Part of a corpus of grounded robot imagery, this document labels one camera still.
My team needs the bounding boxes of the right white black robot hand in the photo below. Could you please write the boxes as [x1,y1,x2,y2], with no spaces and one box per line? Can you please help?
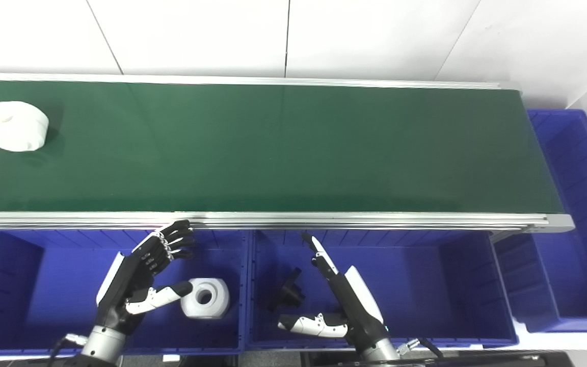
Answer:
[278,232,390,353]

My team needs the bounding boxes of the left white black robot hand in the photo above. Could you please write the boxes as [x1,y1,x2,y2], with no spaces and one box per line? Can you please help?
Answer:
[95,219,196,336]

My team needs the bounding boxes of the white round plastic part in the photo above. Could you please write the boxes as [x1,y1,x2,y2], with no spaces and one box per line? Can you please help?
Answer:
[0,101,49,152]
[180,278,230,320]

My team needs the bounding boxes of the black plastic part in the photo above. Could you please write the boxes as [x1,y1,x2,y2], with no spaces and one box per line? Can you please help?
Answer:
[267,267,306,312]

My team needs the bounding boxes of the blue plastic bin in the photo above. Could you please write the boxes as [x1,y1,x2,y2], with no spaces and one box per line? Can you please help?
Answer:
[494,109,587,333]
[0,228,250,357]
[244,228,519,351]

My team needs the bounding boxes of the green conveyor belt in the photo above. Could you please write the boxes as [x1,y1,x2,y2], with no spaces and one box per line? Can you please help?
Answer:
[0,80,565,215]
[0,72,575,234]

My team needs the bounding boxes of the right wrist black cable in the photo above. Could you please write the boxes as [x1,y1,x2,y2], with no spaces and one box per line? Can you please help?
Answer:
[397,337,445,358]

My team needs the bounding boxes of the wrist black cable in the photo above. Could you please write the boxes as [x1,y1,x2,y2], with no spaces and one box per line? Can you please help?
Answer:
[46,333,90,366]
[397,337,445,358]

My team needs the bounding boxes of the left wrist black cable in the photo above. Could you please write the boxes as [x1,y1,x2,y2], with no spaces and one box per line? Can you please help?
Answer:
[46,333,90,366]

